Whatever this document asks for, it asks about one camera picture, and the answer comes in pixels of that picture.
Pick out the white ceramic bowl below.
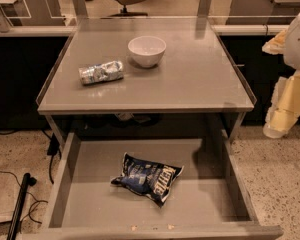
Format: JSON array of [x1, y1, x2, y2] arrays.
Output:
[[128, 36, 166, 68]]

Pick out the yellow taped gripper finger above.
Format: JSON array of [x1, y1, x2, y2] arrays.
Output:
[[262, 29, 287, 55], [263, 70, 300, 139]]

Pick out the open grey top drawer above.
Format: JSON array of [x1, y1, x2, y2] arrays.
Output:
[[18, 133, 283, 240]]

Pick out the black pole on floor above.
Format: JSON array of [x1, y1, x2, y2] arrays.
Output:
[[6, 173, 36, 240]]

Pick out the grey background desk right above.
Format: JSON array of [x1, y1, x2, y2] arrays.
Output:
[[226, 0, 300, 25]]

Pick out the crumpled silver snack bag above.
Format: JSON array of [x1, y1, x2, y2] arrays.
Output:
[[78, 61, 124, 85]]

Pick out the background desk left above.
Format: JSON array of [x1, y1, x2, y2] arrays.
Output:
[[0, 0, 66, 27]]

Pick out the grey cabinet counter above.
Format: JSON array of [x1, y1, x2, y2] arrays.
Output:
[[35, 16, 258, 148]]

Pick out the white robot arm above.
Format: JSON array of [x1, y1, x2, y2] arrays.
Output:
[[262, 13, 300, 138]]

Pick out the black floor cable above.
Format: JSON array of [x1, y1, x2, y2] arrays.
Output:
[[0, 130, 63, 225]]

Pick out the blue chip bag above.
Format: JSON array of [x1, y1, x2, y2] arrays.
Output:
[[111, 153, 183, 207]]

